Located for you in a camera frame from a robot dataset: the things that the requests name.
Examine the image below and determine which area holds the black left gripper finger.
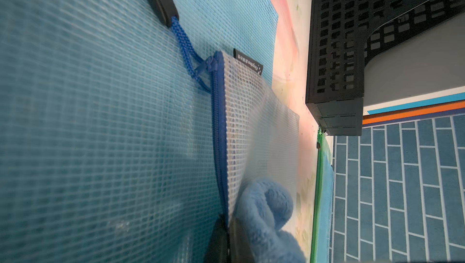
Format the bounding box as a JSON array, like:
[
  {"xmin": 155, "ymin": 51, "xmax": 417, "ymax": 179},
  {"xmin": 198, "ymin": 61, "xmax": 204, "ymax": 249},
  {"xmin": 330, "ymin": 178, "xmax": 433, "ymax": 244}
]
[{"xmin": 203, "ymin": 215, "xmax": 254, "ymax": 263}]

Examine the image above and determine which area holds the light blue cleaning cloth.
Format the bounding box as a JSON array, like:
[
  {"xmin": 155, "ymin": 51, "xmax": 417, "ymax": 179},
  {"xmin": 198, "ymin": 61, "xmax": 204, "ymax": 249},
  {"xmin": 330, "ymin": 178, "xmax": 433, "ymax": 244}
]
[{"xmin": 236, "ymin": 179, "xmax": 306, "ymax": 263}]

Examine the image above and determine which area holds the green mesh document bag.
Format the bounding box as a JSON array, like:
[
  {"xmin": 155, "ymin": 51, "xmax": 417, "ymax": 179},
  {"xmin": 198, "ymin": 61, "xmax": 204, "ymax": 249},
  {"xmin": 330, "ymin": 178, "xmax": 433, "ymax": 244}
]
[{"xmin": 310, "ymin": 129, "xmax": 332, "ymax": 263}]

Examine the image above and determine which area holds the clear grey document bag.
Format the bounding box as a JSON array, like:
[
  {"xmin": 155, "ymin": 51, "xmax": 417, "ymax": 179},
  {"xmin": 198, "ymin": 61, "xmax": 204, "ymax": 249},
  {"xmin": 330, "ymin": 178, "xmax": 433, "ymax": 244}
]
[{"xmin": 206, "ymin": 51, "xmax": 299, "ymax": 225}]

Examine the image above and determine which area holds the blue mesh document bag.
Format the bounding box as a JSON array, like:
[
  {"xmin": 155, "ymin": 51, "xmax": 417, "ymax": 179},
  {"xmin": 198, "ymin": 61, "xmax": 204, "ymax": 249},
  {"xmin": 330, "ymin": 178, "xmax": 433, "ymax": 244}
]
[{"xmin": 0, "ymin": 0, "xmax": 280, "ymax": 263}]

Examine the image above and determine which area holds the black mesh file holder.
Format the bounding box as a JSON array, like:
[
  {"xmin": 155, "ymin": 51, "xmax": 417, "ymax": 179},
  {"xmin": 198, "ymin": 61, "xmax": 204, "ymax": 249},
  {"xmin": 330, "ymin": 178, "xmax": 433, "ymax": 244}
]
[{"xmin": 305, "ymin": 0, "xmax": 465, "ymax": 136}]

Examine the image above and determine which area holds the white book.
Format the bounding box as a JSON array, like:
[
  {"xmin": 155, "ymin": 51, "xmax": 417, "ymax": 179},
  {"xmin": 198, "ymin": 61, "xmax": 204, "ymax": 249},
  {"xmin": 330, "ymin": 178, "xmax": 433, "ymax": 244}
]
[{"xmin": 363, "ymin": 13, "xmax": 465, "ymax": 113}]

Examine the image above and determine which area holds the teal book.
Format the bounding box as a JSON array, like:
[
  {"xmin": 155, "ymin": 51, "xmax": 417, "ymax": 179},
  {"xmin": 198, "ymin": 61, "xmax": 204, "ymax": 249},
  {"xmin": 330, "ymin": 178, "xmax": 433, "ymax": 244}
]
[{"xmin": 363, "ymin": 92, "xmax": 465, "ymax": 115}]

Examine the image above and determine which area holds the orange book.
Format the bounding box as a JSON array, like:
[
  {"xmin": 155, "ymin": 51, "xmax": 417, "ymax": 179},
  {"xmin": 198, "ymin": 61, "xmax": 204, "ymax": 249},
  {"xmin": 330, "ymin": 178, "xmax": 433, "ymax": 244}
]
[{"xmin": 362, "ymin": 100, "xmax": 465, "ymax": 126}]

